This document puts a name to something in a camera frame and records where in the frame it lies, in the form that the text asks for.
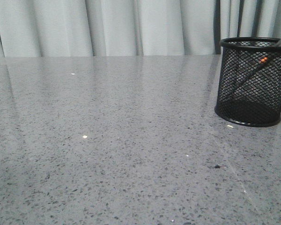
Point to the black mesh pen bucket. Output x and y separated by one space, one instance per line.
258 102

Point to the orange grey handled scissors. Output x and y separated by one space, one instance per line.
262 64

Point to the pale grey curtain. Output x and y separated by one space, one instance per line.
53 28

